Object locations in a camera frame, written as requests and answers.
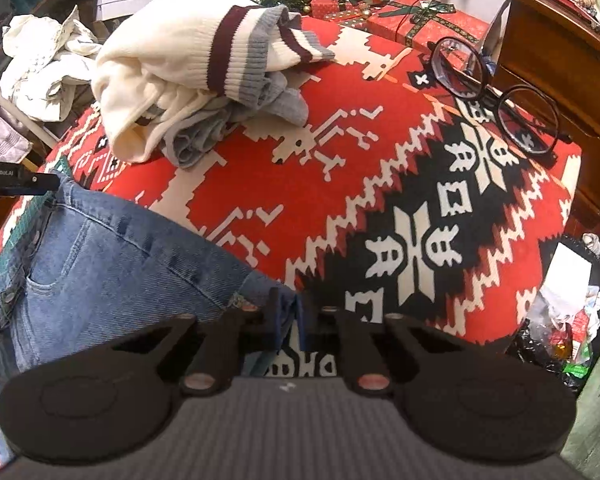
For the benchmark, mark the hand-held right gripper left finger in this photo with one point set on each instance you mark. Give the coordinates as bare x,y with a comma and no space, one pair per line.
281,317

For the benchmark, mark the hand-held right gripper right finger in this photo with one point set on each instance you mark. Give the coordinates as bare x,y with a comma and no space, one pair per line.
307,320

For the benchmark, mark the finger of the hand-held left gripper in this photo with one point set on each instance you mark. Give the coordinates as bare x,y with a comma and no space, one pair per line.
45,183

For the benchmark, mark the blue denim jeans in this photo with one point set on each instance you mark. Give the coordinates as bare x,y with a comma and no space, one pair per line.
105,260

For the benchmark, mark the white clothes pile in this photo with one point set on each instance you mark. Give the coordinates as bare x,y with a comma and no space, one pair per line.
45,70

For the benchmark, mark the green cutting mat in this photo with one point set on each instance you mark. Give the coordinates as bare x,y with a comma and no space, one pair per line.
62,166

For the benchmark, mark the grey cloth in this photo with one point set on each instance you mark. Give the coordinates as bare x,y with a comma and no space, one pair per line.
195,140

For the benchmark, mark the red patterned blanket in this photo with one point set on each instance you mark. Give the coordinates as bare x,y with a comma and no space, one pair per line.
330,160

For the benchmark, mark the cream striped-cuff sweater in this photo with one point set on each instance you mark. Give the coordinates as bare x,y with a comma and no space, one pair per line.
170,50

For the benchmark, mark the black trash bag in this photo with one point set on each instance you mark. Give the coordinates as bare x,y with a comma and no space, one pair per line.
555,310

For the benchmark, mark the black round eyeglasses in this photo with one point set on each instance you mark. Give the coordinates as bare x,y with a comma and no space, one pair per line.
460,67

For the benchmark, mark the large red ribboned gift box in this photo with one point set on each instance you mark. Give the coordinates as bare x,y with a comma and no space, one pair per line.
410,25

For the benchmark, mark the small red gift box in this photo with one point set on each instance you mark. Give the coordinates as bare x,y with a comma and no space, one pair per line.
325,7

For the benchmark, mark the wooden cabinet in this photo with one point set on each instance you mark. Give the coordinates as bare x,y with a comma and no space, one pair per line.
555,35

